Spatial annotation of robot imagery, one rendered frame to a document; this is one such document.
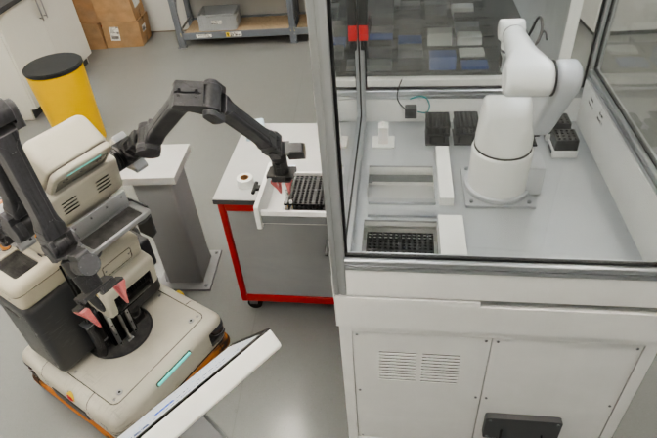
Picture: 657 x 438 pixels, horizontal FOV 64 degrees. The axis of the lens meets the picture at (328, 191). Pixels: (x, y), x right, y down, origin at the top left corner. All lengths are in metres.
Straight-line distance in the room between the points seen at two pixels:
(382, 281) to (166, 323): 1.27
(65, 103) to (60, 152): 2.60
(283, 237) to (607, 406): 1.38
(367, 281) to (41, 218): 0.86
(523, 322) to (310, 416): 1.13
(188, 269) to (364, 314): 1.51
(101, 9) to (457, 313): 5.24
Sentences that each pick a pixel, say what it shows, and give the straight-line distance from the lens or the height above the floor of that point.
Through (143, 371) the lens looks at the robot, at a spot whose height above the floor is 0.28.
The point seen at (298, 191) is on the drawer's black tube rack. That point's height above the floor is 0.90.
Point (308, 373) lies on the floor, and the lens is 2.55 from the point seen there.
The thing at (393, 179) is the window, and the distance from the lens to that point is 1.28.
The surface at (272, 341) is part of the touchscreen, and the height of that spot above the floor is 1.18.
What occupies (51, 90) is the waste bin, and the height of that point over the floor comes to 0.54.
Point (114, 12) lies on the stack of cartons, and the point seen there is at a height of 0.38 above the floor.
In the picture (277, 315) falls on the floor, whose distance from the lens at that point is 2.77.
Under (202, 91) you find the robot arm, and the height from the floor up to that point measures 1.49.
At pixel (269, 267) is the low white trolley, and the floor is 0.34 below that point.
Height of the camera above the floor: 2.13
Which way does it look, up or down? 38 degrees down
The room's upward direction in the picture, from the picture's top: 5 degrees counter-clockwise
